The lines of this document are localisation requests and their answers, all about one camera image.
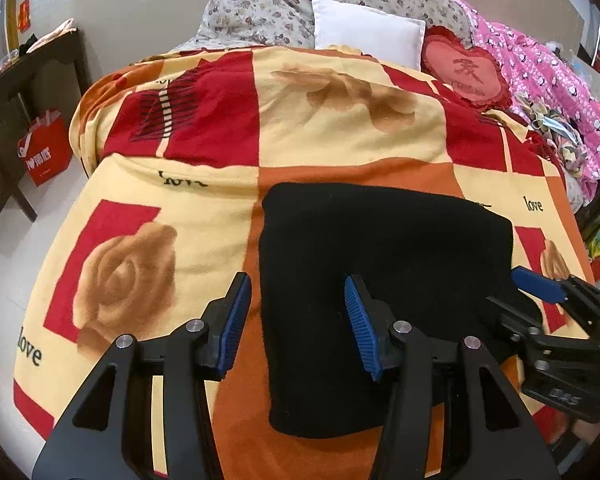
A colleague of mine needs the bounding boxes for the black pants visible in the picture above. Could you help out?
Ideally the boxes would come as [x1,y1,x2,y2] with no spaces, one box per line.
[259,183,542,439]

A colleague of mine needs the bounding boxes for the colourful crumpled cloth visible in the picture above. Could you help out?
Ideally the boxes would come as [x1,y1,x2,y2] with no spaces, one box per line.
[515,93,588,180]

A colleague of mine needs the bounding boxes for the pink patterned quilt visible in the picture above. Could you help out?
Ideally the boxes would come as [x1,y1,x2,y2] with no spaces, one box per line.
[456,0,600,204]

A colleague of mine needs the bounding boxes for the red heart-shaped cushion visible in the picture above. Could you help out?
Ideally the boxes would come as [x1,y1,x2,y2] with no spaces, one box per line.
[420,26,513,112]

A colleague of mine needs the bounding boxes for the yellow red orange love blanket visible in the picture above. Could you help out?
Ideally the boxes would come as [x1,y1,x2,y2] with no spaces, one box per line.
[11,44,596,480]

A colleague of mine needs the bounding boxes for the red paper shopping bag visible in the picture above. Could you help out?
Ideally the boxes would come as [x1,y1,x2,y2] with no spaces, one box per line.
[17,108,73,186]

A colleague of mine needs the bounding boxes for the white pillow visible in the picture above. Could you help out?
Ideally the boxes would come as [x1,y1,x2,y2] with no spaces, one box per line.
[311,0,426,70]

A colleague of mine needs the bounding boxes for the dark wooden desk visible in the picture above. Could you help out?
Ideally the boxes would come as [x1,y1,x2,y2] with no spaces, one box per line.
[0,28,92,222]

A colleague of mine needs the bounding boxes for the grey floral quilt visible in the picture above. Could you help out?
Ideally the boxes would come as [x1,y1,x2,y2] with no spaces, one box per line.
[175,0,472,51]

